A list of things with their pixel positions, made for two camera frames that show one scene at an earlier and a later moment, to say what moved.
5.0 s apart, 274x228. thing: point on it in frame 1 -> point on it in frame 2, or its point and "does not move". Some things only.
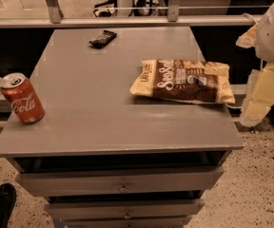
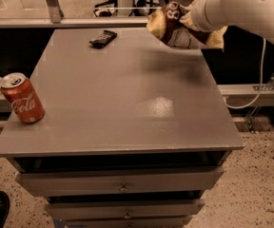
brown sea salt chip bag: [185, 80] -> [165, 23]
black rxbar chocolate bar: [103, 40] does not move
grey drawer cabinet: [106, 159] does not move
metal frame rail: [122, 21] does not move
